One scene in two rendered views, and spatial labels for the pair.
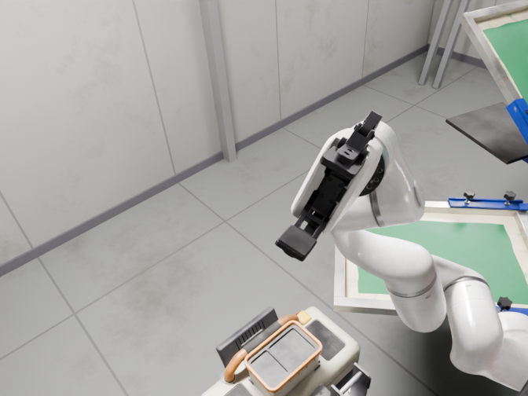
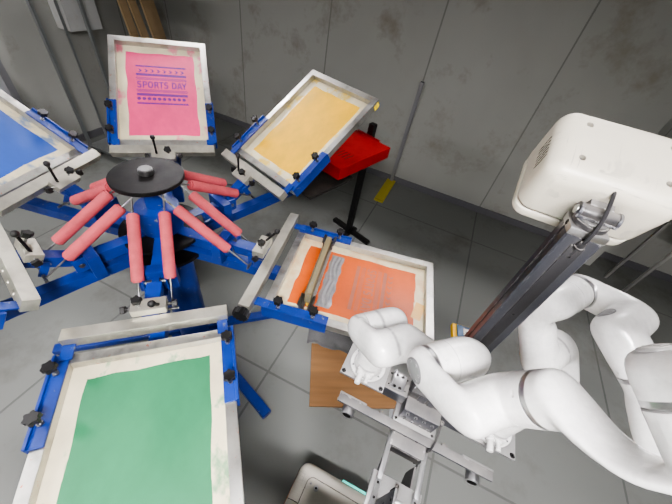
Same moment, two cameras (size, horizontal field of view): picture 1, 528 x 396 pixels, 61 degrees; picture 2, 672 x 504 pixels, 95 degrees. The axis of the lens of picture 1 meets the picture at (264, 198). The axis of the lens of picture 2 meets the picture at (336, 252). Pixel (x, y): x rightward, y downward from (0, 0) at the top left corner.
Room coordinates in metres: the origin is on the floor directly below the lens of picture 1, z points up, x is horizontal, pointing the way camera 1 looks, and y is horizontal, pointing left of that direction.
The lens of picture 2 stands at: (0.88, -0.25, 2.17)
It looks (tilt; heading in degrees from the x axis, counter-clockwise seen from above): 44 degrees down; 234
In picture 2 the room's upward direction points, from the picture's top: 12 degrees clockwise
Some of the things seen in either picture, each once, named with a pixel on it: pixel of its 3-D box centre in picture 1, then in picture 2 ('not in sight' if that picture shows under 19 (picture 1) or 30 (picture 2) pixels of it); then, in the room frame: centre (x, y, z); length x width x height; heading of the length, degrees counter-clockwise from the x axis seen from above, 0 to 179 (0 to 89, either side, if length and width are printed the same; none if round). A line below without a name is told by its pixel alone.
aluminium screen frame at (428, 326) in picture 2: not in sight; (356, 284); (0.15, -1.00, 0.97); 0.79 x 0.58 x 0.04; 139
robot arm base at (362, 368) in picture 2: not in sight; (371, 357); (0.42, -0.56, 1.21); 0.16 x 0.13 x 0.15; 38
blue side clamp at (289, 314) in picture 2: not in sight; (294, 315); (0.52, -0.95, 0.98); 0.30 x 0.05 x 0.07; 139
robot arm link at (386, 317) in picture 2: not in sight; (382, 330); (0.41, -0.57, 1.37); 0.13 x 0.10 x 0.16; 171
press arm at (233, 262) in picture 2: not in sight; (275, 272); (0.48, -1.29, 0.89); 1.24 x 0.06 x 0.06; 139
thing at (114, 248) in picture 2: not in sight; (163, 229); (0.95, -1.69, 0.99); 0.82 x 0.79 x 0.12; 139
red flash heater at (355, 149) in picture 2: not in sight; (343, 150); (-0.39, -2.16, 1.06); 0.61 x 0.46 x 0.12; 19
